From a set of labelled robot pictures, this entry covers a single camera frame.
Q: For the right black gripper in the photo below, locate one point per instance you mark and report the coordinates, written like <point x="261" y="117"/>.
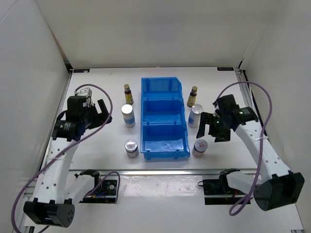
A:
<point x="208" y="119"/>

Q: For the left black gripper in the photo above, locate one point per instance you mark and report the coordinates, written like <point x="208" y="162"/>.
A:
<point x="103" y="116"/>

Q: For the tall silver-capped shaker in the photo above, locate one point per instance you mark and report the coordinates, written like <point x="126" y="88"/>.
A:
<point x="128" y="115"/>
<point x="194" y="116"/>

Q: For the short spice jar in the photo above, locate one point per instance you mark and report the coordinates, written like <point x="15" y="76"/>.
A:
<point x="131" y="147"/>
<point x="199" y="148"/>

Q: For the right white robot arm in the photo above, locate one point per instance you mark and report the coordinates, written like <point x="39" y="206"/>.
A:
<point x="274" y="185"/>

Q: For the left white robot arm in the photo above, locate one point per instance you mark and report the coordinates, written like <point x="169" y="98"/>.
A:
<point x="54" y="204"/>

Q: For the right small brown sauce bottle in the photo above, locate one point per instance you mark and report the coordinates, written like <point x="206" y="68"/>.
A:
<point x="192" y="96"/>

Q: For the small brown sauce bottle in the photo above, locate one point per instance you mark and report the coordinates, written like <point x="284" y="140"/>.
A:
<point x="192" y="96"/>
<point x="128" y="94"/>

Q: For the left small brown sauce bottle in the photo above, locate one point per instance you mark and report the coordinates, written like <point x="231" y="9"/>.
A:
<point x="128" y="94"/>

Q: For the blue near storage bin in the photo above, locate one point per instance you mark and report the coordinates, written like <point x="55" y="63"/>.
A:
<point x="164" y="141"/>

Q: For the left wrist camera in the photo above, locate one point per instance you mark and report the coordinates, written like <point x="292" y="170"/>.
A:
<point x="87" y="92"/>

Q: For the right aluminium frame rail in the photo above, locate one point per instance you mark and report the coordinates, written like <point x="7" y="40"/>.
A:
<point x="247" y="93"/>

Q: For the aluminium frame rail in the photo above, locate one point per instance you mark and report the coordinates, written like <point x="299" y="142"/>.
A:
<point x="169" y="172"/>
<point x="247" y="93"/>
<point x="17" y="214"/>

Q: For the front aluminium frame rail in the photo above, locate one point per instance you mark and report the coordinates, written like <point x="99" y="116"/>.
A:
<point x="169" y="172"/>

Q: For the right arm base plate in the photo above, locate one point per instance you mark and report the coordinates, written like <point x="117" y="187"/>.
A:
<point x="215" y="195"/>

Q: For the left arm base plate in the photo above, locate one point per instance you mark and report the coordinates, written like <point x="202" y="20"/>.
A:
<point x="104" y="194"/>

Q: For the left aluminium frame rail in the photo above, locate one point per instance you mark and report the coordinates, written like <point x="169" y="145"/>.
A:
<point x="17" y="214"/>

